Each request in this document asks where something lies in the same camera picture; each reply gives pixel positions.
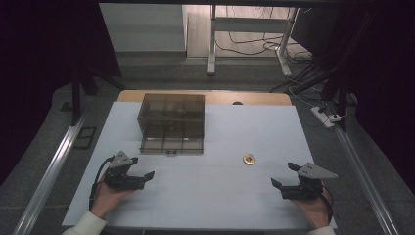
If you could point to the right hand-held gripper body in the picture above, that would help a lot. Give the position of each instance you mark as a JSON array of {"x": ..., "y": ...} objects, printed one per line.
[{"x": 306, "y": 186}]

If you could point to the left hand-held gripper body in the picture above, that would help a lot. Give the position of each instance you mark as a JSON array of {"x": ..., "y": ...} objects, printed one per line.
[{"x": 122, "y": 178}]

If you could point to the gold round badge red centre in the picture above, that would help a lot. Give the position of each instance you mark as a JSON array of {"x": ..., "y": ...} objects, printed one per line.
[{"x": 249, "y": 159}]

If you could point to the transparent brown drawer box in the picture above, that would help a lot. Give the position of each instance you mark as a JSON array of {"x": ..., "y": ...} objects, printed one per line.
[{"x": 171, "y": 124}]

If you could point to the person's right hand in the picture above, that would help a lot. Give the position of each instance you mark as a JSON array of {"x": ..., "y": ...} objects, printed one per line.
[{"x": 313, "y": 210}]

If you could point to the person's left hand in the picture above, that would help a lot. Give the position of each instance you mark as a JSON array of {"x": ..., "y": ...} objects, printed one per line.
[{"x": 107, "y": 199}]

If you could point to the dark floor plate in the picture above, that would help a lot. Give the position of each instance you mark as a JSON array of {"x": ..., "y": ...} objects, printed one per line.
[{"x": 85, "y": 137}]

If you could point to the white table mat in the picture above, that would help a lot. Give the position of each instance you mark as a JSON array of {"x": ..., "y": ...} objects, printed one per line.
[{"x": 221, "y": 192}]

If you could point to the white power strip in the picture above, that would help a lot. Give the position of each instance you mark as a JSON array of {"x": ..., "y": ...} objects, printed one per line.
[{"x": 321, "y": 117}]

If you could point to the white plug adapter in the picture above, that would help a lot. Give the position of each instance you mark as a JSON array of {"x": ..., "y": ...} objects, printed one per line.
[{"x": 335, "y": 117}]

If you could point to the dark table grommet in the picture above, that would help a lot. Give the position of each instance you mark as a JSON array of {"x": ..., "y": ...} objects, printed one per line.
[{"x": 237, "y": 103}]

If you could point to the black metal stand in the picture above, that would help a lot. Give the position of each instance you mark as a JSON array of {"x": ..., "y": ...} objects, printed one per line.
[
  {"x": 76, "y": 98},
  {"x": 341, "y": 81}
]

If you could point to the wooden table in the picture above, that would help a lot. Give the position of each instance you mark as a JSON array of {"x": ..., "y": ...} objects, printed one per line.
[{"x": 221, "y": 97}]

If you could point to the dark curtain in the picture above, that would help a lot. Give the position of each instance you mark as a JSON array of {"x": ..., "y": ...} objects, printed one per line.
[
  {"x": 39, "y": 65},
  {"x": 388, "y": 81}
]

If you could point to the white cabinet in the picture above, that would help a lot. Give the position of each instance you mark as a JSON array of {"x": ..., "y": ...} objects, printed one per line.
[{"x": 143, "y": 27}]

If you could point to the aluminium rail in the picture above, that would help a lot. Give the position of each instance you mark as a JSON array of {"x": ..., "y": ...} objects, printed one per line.
[
  {"x": 49, "y": 176},
  {"x": 365, "y": 182}
]

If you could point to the white metal desk frame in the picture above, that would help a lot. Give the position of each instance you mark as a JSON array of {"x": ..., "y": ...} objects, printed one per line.
[{"x": 212, "y": 49}]

